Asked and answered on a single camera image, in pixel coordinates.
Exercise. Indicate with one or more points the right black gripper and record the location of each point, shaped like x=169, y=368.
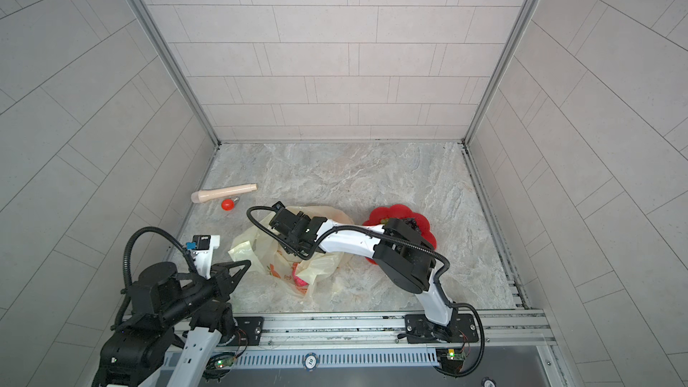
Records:
x=284, y=238

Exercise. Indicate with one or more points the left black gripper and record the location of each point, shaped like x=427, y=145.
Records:
x=223, y=281

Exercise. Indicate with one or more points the cream plastic bag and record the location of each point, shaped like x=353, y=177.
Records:
x=269, y=258

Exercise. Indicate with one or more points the dark grape bunch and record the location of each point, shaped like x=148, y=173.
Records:
x=411, y=222

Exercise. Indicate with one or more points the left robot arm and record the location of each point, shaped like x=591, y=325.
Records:
x=162, y=297

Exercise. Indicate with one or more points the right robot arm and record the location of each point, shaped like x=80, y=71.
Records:
x=407, y=259

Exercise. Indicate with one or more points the small red ball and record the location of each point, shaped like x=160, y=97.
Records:
x=228, y=204

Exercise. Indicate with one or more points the wooden rolling pin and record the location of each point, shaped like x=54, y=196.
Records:
x=202, y=196

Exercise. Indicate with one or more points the red flower-shaped bowl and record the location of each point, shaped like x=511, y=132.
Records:
x=381, y=215

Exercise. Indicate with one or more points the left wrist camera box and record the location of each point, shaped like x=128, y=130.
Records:
x=201, y=248

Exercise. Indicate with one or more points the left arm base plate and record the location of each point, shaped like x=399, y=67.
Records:
x=247, y=333

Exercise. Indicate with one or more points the aluminium mounting rail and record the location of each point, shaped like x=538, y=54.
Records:
x=377, y=330

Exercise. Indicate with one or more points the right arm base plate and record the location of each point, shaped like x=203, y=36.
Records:
x=462, y=328

